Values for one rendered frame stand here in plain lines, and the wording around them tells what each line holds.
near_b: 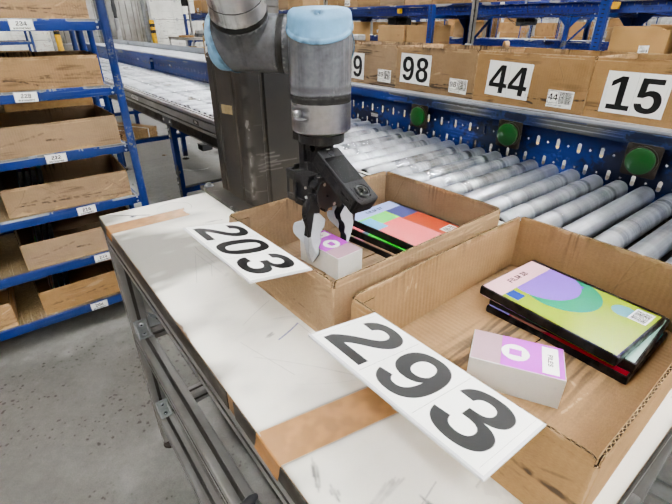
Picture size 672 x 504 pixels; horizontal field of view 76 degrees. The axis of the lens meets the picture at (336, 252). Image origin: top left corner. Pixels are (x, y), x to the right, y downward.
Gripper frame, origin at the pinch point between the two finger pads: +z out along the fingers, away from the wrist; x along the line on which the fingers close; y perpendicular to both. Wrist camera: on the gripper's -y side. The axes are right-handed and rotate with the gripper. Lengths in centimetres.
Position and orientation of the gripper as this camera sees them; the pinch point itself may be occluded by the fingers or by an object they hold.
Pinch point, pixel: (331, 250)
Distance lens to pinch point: 74.5
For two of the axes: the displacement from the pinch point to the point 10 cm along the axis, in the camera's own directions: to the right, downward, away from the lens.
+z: 0.0, 8.8, 4.8
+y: -6.7, -3.5, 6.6
